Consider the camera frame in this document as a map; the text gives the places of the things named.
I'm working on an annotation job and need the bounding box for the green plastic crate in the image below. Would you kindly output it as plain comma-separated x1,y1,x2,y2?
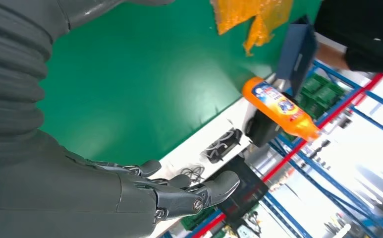
313,83,346,116
181,207,225,231
301,73,330,98

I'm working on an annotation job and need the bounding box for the blue tablet case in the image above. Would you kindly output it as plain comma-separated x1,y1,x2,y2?
274,16,318,98

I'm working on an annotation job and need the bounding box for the red rack beam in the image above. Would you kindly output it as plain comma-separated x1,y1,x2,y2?
191,72,383,238

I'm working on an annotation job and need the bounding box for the person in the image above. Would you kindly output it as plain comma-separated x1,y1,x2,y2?
314,0,383,75

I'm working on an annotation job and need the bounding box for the yellow taped plastic sheet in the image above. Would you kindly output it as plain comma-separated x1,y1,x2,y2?
211,0,294,57

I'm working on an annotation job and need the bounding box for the green table board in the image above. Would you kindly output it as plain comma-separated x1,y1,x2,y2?
37,0,323,167

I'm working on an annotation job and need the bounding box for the black handheld controller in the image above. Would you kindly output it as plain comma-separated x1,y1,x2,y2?
202,128,243,164

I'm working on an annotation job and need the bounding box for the black cable bundle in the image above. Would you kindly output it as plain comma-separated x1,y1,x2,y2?
179,166,206,184

